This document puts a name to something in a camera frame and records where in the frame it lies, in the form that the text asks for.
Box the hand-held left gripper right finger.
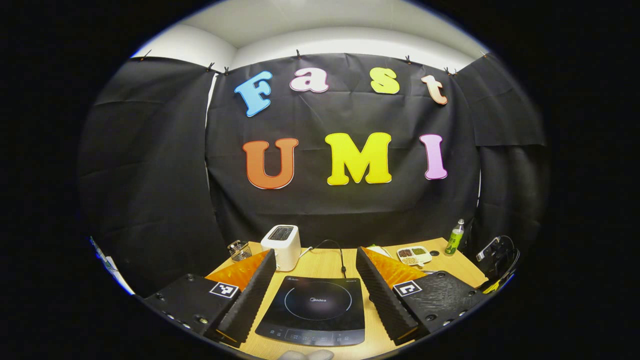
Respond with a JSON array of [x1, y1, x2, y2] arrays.
[[355, 246, 488, 347]]

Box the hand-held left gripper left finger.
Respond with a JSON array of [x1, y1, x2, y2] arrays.
[[142, 248, 278, 349]]

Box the black induction cooktop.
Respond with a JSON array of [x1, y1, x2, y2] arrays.
[[255, 275, 366, 347]]

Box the white divided dish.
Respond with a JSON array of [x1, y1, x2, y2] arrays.
[[396, 245, 433, 267]]

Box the green drink bottle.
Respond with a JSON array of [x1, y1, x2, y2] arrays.
[[444, 218, 465, 257]]

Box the white toaster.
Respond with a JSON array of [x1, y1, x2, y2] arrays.
[[260, 224, 302, 272]]

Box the black backdrop cloth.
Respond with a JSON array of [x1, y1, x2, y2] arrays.
[[77, 50, 551, 298]]

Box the black power cable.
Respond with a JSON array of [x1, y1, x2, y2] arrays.
[[308, 239, 348, 279]]

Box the small wire basket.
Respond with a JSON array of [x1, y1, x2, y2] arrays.
[[227, 240, 253, 263]]

